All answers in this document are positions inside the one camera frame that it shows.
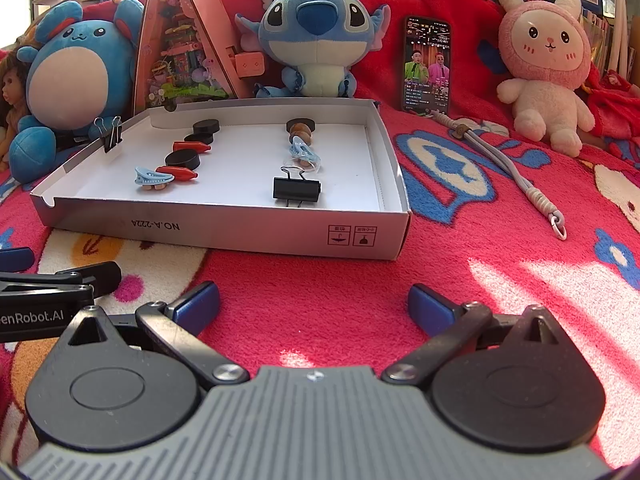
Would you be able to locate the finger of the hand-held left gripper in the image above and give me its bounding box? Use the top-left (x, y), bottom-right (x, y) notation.
top-left (0, 261), bottom-right (122, 296)
top-left (0, 247), bottom-right (36, 273)

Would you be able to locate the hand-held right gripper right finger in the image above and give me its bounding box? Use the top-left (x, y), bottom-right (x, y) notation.
top-left (382, 282), bottom-right (576, 386)

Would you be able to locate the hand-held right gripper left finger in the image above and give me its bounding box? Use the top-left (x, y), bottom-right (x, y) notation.
top-left (65, 280), bottom-right (252, 386)

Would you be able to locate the white cardboard box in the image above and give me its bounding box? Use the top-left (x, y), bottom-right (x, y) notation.
top-left (29, 97), bottom-right (413, 261)

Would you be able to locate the black binder clip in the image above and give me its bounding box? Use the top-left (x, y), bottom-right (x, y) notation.
top-left (272, 164), bottom-right (322, 208)
top-left (94, 116), bottom-right (124, 155)

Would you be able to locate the pink printed blanket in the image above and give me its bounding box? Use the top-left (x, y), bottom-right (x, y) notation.
top-left (0, 110), bottom-right (640, 461)

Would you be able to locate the brown haired doll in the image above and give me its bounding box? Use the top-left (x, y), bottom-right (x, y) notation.
top-left (0, 47), bottom-right (33, 171)

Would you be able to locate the round blue mouse plush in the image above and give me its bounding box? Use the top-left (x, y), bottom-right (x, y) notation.
top-left (9, 0), bottom-right (146, 183)

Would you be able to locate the triangular miniature house model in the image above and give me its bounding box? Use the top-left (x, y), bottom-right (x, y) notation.
top-left (131, 0), bottom-right (256, 111)

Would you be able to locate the black smartphone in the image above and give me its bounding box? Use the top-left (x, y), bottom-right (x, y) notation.
top-left (401, 16), bottom-right (452, 116)

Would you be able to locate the small pink square box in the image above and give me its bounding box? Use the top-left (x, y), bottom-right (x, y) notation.
top-left (235, 51), bottom-right (266, 81)

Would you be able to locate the pink rabbit plush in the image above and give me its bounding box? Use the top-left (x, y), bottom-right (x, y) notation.
top-left (492, 0), bottom-right (597, 157)

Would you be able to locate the blue alien plush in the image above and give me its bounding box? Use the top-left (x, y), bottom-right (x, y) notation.
top-left (235, 0), bottom-right (392, 98)

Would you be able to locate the white curved stand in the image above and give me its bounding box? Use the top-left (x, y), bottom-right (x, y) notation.
top-left (602, 0), bottom-right (633, 81)

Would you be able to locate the grey lanyard strap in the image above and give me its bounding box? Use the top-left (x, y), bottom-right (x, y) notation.
top-left (432, 111), bottom-right (568, 241)

